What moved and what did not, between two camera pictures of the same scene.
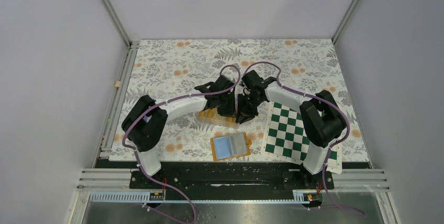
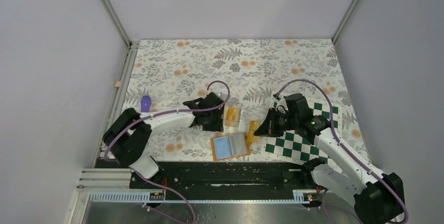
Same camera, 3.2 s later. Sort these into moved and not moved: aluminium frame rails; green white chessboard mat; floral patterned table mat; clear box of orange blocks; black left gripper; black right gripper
Moved: black left gripper; black right gripper; clear box of orange blocks
Not moved: floral patterned table mat; aluminium frame rails; green white chessboard mat
